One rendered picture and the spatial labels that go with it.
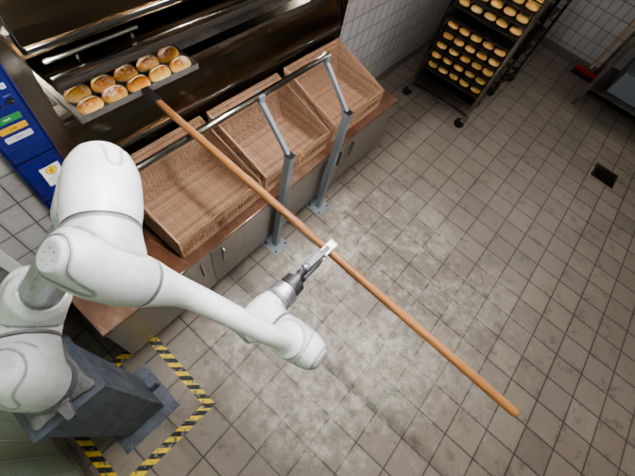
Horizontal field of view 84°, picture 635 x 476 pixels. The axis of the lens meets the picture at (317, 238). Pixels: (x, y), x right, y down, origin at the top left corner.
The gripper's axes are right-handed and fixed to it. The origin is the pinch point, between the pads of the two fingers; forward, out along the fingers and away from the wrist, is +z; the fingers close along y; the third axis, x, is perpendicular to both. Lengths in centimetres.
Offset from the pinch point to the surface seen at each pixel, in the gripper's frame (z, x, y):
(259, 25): 75, -109, 2
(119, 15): 2, -106, -27
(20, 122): -43, -106, -5
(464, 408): 42, 114, 119
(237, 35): 60, -109, 2
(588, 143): 369, 96, 116
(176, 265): -29, -59, 62
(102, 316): -67, -61, 62
